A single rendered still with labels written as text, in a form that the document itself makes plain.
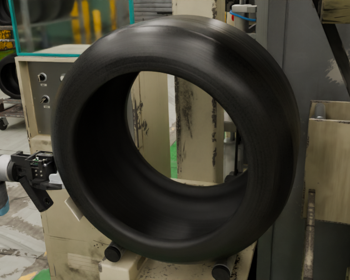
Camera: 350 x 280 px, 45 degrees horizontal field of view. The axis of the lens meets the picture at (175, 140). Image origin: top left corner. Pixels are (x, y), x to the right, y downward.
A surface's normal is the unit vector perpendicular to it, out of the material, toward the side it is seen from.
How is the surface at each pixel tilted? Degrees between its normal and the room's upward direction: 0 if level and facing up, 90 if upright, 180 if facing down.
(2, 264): 0
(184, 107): 90
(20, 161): 90
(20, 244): 0
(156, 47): 79
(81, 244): 90
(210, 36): 28
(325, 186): 90
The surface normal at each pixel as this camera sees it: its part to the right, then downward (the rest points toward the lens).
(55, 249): -0.31, 0.34
